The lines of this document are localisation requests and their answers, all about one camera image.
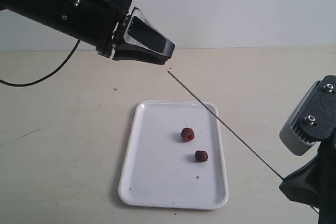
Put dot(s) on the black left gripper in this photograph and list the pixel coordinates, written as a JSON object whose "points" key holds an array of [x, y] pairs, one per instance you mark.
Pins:
{"points": [[94, 22]]}

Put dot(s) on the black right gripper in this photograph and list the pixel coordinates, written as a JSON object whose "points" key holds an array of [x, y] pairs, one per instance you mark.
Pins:
{"points": [[314, 183]]}

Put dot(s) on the thin metal skewer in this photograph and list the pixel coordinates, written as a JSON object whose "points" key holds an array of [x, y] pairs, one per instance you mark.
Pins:
{"points": [[224, 124]]}

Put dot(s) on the red date piece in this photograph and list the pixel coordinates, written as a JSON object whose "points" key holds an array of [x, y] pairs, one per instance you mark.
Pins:
{"points": [[201, 156], [187, 134]]}

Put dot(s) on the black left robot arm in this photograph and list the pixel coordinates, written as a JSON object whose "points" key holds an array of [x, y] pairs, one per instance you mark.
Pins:
{"points": [[115, 28]]}

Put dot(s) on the white rectangular plastic tray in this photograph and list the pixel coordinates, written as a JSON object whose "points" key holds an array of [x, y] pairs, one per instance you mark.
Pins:
{"points": [[159, 168]]}

